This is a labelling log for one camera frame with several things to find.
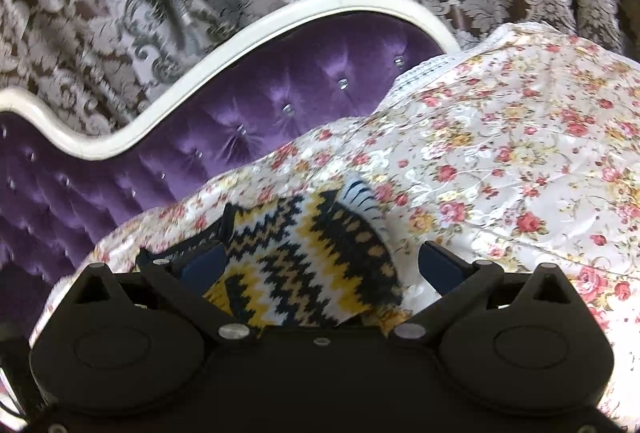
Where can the zigzag knitted small sweater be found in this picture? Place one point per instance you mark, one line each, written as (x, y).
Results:
(310, 253)

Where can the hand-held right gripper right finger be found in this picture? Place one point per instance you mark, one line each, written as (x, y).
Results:
(440, 263)

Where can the purple tufted headboard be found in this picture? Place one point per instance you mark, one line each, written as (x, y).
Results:
(150, 148)

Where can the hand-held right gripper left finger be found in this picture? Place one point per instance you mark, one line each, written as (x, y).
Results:
(202, 263)

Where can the floral bed sheet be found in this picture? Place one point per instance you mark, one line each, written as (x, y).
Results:
(500, 153)

